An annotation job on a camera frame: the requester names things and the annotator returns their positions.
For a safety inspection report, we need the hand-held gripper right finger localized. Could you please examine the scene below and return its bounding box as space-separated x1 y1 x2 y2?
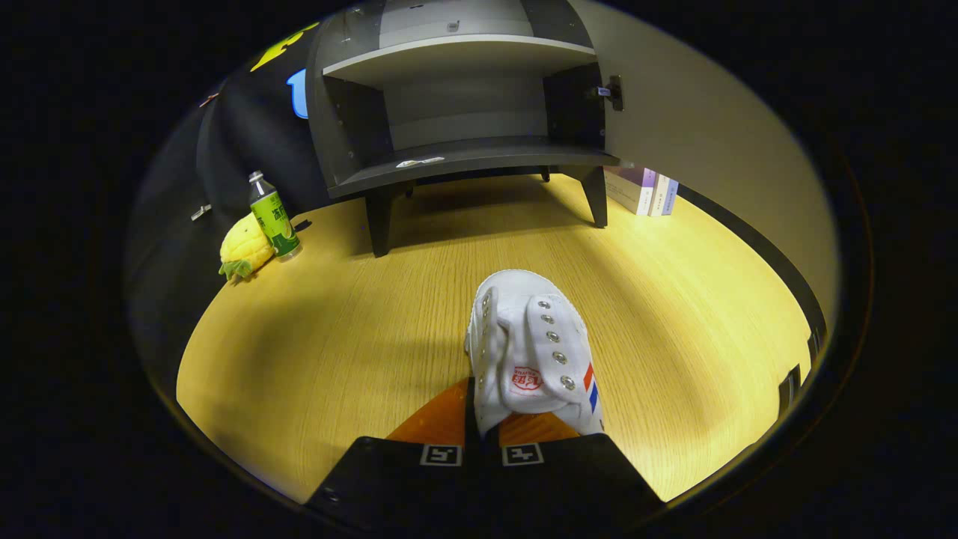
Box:
483 412 665 525

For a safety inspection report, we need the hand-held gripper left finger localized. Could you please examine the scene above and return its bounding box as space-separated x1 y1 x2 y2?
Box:
305 378 483 525

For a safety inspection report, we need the white canvas shoe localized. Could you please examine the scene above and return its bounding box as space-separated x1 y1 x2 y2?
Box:
464 269 605 439

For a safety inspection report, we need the dark grey shoe cabinet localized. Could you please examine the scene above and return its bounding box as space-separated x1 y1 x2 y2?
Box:
305 0 622 259

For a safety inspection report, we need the beige shoe cabinet door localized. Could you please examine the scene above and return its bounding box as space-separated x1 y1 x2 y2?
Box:
569 0 843 368

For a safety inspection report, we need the yellow plush toy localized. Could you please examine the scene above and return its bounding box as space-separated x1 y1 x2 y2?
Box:
219 212 275 282

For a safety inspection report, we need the green drink bottle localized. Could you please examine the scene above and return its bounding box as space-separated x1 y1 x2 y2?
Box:
248 171 303 262

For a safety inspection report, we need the black backdrop cloth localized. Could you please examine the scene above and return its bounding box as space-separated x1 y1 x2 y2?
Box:
127 19 330 360

